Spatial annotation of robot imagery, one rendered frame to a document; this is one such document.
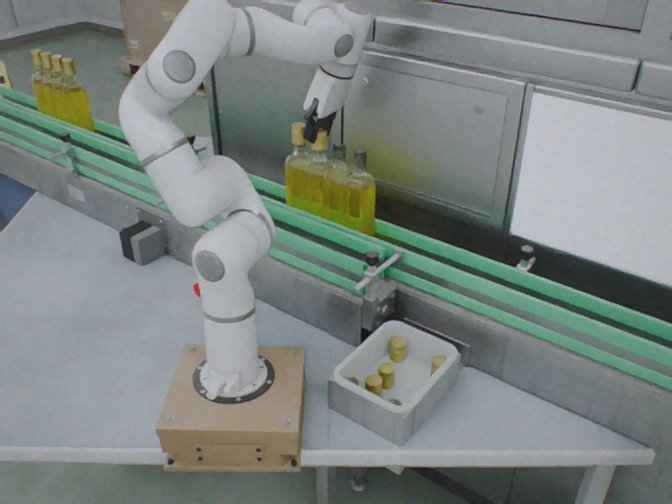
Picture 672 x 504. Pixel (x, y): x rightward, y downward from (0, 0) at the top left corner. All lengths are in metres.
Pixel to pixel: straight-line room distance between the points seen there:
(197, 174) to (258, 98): 0.75
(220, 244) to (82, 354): 0.58
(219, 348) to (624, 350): 0.73
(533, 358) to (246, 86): 1.03
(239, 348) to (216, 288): 0.13
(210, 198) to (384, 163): 0.58
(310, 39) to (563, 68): 0.47
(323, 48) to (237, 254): 0.41
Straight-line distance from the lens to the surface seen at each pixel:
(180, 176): 1.07
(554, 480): 1.86
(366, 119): 1.54
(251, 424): 1.17
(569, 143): 1.33
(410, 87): 1.45
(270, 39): 1.21
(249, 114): 1.84
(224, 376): 1.21
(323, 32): 1.22
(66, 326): 1.64
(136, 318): 1.61
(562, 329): 1.31
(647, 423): 1.35
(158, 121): 1.10
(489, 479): 1.98
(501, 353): 1.38
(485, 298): 1.35
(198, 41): 1.07
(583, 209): 1.36
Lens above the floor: 1.71
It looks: 32 degrees down
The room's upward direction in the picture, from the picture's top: straight up
